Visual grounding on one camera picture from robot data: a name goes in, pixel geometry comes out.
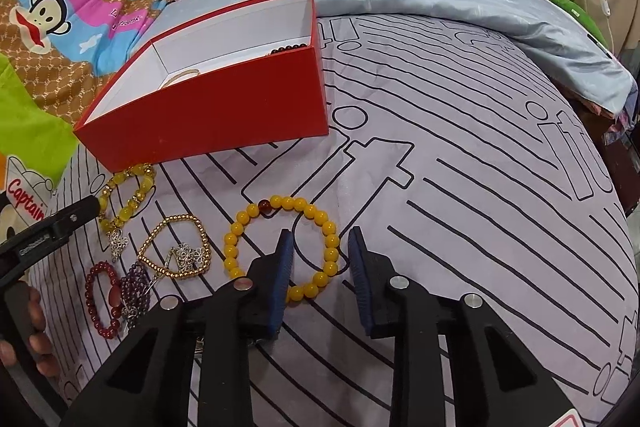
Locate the yellow-green crystal bracelet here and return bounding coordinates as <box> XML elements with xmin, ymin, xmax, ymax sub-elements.
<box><xmin>96</xmin><ymin>162</ymin><xmax>158</xmax><ymax>235</ymax></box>

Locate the dark red bead bracelet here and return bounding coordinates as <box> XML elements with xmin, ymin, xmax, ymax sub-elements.
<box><xmin>83</xmin><ymin>260</ymin><xmax>125</xmax><ymax>341</ymax></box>

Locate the purple garnet bead strand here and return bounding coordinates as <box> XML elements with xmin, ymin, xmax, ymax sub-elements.
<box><xmin>120</xmin><ymin>261</ymin><xmax>151</xmax><ymax>329</ymax></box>

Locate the small gold bead bracelet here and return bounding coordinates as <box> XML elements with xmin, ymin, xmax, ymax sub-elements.
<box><xmin>136</xmin><ymin>213</ymin><xmax>213</xmax><ymax>281</ymax></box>

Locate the yellow bead bracelet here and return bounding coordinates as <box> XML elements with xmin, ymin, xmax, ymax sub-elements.
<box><xmin>222</xmin><ymin>194</ymin><xmax>341</xmax><ymax>304</ymax></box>

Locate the thin gold bangle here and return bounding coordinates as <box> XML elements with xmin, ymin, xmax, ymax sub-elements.
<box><xmin>160</xmin><ymin>68</ymin><xmax>201</xmax><ymax>89</ymax></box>

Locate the red cardboard box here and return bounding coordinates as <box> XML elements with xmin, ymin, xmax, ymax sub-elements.
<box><xmin>74</xmin><ymin>0</ymin><xmax>329</xmax><ymax>172</ymax></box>

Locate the dark brown gold bead bracelet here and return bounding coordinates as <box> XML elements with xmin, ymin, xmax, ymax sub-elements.
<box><xmin>269</xmin><ymin>40</ymin><xmax>307</xmax><ymax>56</ymax></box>

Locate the person's left hand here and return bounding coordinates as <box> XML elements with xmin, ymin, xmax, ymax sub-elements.
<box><xmin>24</xmin><ymin>284</ymin><xmax>61</xmax><ymax>378</ymax></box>

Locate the grey line-patterned bed sheet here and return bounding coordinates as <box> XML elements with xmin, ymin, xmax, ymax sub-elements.
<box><xmin>30</xmin><ymin>15</ymin><xmax>639</xmax><ymax>426</ymax></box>

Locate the colourful monkey cartoon blanket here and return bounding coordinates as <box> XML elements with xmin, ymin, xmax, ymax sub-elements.
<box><xmin>1</xmin><ymin>0</ymin><xmax>166</xmax><ymax>239</ymax></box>

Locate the green plush toy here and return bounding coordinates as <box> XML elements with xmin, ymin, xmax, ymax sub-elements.
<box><xmin>549</xmin><ymin>0</ymin><xmax>608</xmax><ymax>48</ymax></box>

